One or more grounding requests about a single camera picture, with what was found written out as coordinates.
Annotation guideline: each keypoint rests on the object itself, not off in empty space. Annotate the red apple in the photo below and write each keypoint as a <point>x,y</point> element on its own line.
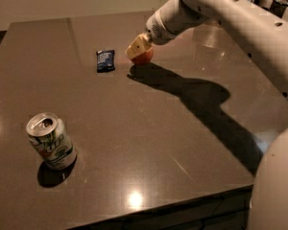
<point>144,58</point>

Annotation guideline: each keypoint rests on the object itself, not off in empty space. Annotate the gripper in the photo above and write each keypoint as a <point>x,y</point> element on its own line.
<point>158,33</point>

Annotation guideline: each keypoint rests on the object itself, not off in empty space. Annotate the green white soda can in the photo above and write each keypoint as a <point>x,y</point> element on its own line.
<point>48,136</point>

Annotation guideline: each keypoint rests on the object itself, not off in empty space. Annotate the blue rxbar wrapper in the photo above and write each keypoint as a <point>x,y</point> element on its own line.
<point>105,61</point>

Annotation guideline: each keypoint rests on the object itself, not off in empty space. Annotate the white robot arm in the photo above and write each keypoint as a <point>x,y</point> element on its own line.
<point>264,37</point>

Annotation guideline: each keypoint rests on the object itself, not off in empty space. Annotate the dark cabinet drawers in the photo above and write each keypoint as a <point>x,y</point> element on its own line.
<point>227,210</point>

